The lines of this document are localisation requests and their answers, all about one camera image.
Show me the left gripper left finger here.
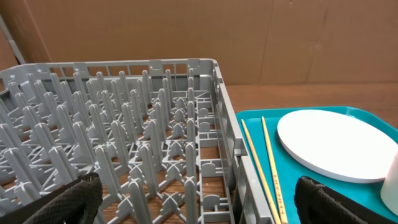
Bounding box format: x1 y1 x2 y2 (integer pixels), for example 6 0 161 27
1 172 103 224

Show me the right wooden chopstick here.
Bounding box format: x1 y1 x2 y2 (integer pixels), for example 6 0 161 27
261 116 288 224

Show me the grey plastic dish rack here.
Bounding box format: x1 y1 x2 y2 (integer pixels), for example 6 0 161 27
1 58 274 223

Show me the teal plastic serving tray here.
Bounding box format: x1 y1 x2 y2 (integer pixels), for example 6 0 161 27
236 108 397 223

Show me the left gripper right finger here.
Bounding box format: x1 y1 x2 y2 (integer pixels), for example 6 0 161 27
294 176 395 224

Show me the wooden chopstick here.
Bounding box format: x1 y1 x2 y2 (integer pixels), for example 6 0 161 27
241 119 282 224
261 116 288 224

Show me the large white round plate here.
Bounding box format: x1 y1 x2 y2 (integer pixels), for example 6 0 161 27
277 110 397 184

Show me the left wooden chopstick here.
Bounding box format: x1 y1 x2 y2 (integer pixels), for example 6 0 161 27
241 119 282 224

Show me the white paper cup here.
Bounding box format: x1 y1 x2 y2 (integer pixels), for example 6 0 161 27
381 154 398 215

